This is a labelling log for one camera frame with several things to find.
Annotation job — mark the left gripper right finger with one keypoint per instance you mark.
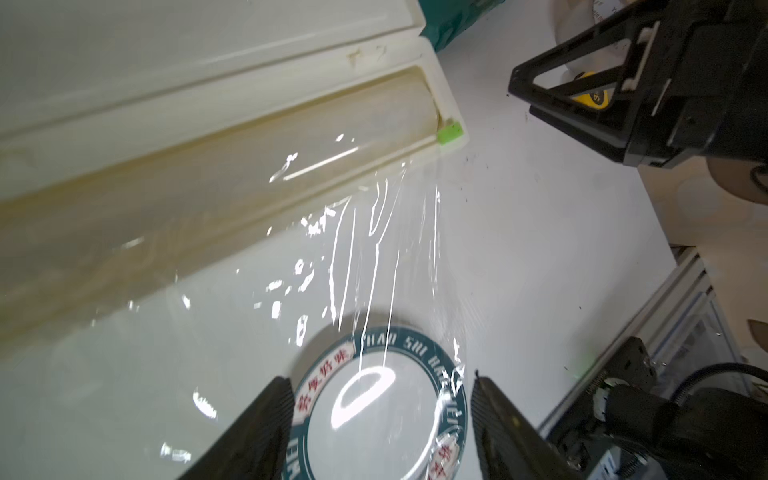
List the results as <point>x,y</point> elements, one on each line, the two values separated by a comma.
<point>508,446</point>

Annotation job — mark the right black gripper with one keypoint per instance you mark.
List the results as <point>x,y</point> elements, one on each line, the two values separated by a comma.
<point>705,83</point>

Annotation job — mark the white plate green rim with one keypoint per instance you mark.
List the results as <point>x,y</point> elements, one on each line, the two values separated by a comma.
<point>386,403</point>

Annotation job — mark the yellow tape measure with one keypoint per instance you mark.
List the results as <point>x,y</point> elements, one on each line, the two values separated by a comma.
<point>596,99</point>

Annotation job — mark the clear plastic wrap sheet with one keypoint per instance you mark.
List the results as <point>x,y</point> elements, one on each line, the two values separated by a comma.
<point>372,259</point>

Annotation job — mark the green tool case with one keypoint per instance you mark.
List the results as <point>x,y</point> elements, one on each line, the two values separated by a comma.
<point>447,19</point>

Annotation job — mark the green dispenser slide cutter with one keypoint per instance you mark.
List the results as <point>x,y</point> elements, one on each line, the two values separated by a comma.
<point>449,133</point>

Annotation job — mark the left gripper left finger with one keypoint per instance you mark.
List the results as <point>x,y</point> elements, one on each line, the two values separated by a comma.
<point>254,446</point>

